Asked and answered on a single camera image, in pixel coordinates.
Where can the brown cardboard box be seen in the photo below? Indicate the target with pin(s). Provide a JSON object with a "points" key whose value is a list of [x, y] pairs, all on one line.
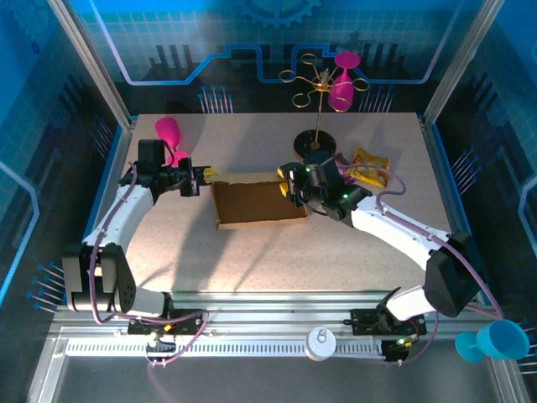
{"points": [[256, 201]]}

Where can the purple snack packet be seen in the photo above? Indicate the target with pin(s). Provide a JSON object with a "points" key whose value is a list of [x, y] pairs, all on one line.
{"points": [[340, 158]]}

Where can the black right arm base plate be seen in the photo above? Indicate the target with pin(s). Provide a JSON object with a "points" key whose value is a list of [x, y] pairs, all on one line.
{"points": [[365, 321]]}

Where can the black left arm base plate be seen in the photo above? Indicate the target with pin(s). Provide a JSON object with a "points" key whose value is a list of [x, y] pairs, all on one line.
{"points": [[189, 319]]}

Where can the pink plastic goblet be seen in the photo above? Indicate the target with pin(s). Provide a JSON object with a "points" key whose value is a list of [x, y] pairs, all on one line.
{"points": [[340, 94], [168, 130]]}

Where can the aluminium frame post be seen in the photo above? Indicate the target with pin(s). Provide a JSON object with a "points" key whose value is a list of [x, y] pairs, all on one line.
{"points": [[92, 63], [461, 63]]}

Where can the blue plastic goblet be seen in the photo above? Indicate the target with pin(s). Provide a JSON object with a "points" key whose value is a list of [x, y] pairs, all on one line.
{"points": [[503, 338]]}

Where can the silver tin can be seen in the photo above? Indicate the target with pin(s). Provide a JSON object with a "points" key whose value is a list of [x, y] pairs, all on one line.
{"points": [[321, 344]]}

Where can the yellow snack packet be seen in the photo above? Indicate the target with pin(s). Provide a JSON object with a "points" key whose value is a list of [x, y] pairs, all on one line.
{"points": [[369, 165]]}

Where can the aluminium base frame rails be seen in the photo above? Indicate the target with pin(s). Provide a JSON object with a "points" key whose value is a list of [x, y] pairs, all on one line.
{"points": [[272, 310]]}

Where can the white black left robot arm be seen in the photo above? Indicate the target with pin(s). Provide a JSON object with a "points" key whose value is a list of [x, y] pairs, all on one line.
{"points": [[121, 205]]}

